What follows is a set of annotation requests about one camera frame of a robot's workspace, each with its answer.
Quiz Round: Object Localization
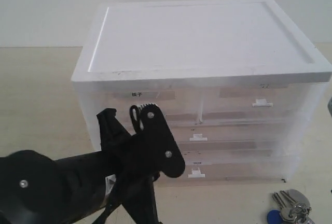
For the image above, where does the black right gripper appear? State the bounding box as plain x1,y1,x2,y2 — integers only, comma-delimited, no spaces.
327,97,332,116

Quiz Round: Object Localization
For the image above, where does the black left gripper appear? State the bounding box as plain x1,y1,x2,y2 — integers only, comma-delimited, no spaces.
56,103,185,223

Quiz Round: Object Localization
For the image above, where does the wide drawer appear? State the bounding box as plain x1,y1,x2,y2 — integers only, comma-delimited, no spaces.
171,122,294,152
178,151,299,183

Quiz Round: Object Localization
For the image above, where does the key bunch with blue fob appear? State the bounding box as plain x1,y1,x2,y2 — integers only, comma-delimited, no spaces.
267,189,315,224

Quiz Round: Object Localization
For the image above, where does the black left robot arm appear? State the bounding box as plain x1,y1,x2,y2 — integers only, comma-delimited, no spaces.
1,103,185,223

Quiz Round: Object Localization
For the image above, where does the white translucent drawer cabinet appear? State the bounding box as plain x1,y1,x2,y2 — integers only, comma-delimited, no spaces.
70,0,332,183

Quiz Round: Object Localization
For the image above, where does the top left small drawer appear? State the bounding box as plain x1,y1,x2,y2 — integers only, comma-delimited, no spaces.
103,89,203,126

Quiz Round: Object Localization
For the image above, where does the small drawer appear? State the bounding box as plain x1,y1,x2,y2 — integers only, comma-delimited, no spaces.
202,85,307,122
103,89,203,126

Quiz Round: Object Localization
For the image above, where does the top right small drawer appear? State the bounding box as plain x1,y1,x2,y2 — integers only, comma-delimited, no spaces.
202,85,307,122

